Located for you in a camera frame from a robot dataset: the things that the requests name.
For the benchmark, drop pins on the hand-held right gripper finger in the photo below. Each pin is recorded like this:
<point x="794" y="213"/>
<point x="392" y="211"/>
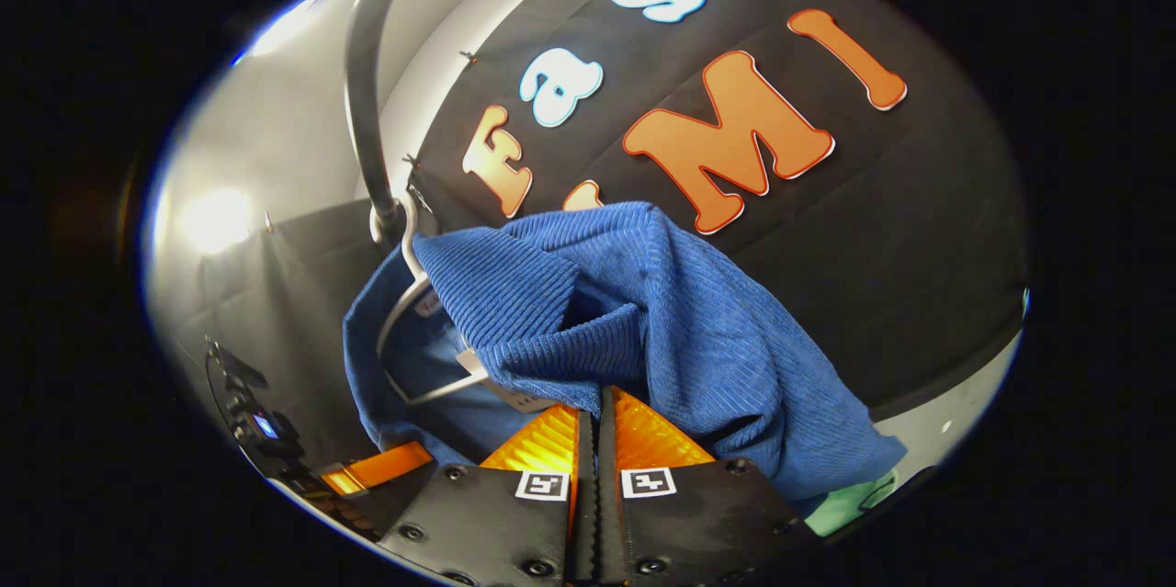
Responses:
<point x="586" y="495"/>
<point x="607" y="495"/>

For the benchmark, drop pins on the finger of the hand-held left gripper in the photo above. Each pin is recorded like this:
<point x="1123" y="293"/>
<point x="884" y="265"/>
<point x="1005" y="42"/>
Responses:
<point x="377" y="469"/>

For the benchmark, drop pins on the green laundry hamper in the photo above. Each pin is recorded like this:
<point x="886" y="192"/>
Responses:
<point x="845" y="504"/>

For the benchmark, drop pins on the white clothes hanger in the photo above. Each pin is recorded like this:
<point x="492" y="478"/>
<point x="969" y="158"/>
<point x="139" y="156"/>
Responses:
<point x="404" y="311"/>

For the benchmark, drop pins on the black clothes rack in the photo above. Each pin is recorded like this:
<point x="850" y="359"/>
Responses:
<point x="363" y="109"/>

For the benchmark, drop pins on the ceiling light panel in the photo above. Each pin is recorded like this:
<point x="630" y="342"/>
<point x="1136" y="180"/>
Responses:
<point x="216" y="220"/>

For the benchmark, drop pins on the black backdrop cloth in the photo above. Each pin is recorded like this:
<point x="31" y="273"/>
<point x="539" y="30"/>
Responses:
<point x="919" y="229"/>

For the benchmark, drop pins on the light blue clip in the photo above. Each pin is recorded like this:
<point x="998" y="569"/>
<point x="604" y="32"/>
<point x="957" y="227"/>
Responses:
<point x="1024" y="302"/>

